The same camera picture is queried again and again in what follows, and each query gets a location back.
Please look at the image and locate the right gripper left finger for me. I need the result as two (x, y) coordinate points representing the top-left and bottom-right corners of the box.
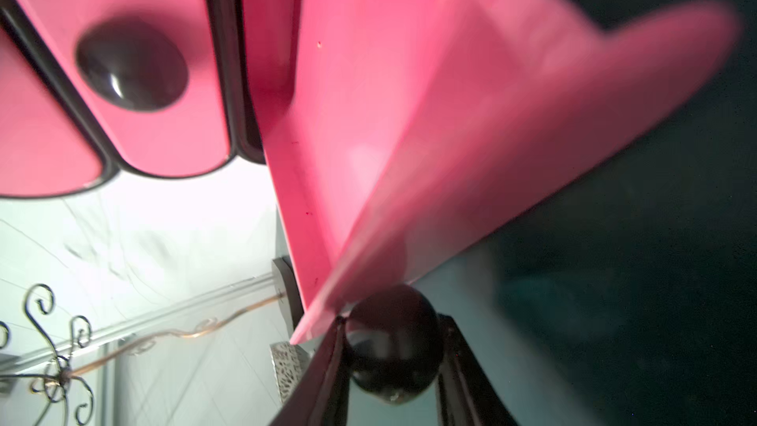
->
(271, 317), (351, 426)

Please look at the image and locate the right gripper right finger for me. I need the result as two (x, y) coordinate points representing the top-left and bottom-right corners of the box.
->
(436, 315), (518, 426)

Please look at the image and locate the pink bottom drawer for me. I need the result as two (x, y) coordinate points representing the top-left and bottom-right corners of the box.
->
(242, 0), (742, 343)

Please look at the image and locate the pink drawer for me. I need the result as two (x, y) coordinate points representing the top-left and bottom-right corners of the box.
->
(3, 0), (234, 179)
(242, 0), (742, 343)
(1, 32), (106, 198)

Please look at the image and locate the pink top drawer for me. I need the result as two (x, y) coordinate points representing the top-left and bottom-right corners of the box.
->
(1, 32), (106, 198)

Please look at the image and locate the black pink drawer cabinet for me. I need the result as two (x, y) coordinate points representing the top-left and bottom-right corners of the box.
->
(1, 0), (262, 187)

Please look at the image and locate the white woven basket bowl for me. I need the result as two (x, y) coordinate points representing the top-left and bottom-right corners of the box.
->
(270, 341), (311, 404)

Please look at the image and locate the metal scroll jewelry stand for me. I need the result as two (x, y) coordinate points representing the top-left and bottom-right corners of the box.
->
(1, 273), (289, 425)

